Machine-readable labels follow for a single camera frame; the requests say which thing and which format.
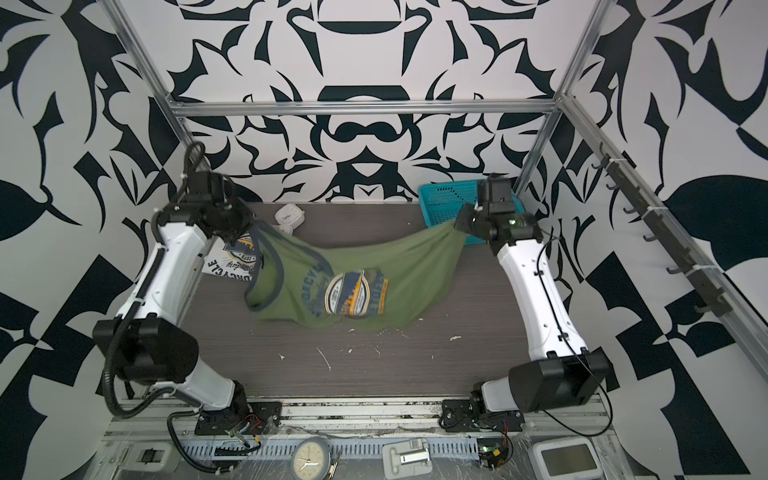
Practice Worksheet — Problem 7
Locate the green tank top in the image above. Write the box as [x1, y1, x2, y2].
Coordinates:
[244, 222, 466, 329]

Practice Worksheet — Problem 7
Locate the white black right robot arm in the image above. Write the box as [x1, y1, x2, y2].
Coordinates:
[456, 175, 610, 413]

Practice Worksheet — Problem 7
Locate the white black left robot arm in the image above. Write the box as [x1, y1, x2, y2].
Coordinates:
[93, 171, 253, 428]

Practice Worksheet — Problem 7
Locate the teal plastic basket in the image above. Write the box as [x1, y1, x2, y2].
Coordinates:
[418, 177, 526, 244]

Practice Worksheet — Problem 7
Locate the white digital display device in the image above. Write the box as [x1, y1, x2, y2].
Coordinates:
[528, 437, 604, 480]

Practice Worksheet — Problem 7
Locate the white plastic latch device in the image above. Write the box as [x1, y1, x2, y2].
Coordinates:
[381, 438, 433, 480]

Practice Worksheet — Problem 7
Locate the round analog clock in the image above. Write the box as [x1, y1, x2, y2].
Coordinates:
[291, 437, 331, 480]

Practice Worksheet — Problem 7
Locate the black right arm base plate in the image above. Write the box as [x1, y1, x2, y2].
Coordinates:
[438, 399, 525, 433]

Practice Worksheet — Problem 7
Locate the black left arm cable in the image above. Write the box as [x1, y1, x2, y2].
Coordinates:
[100, 299, 262, 475]

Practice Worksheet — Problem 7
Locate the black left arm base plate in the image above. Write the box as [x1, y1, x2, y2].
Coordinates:
[194, 401, 283, 436]

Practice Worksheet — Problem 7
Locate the grey switch box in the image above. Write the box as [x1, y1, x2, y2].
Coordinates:
[121, 442, 180, 474]

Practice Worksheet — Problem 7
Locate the aluminium cage frame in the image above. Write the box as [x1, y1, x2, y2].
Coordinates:
[98, 0, 768, 397]

